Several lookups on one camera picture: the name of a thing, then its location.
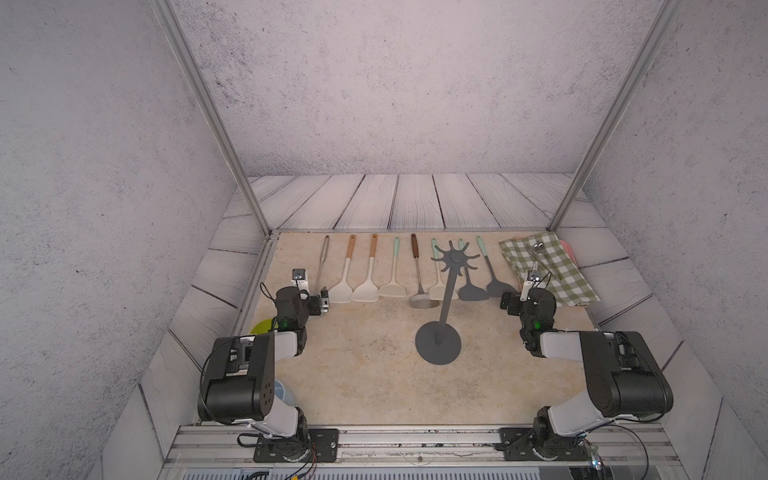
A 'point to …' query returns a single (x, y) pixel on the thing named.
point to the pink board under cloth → (568, 249)
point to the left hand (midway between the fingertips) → (313, 287)
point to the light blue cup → (284, 393)
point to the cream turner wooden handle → (368, 292)
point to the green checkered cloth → (569, 284)
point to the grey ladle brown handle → (420, 300)
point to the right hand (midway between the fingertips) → (526, 288)
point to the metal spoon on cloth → (540, 259)
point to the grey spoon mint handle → (470, 292)
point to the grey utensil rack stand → (439, 342)
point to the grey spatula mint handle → (496, 288)
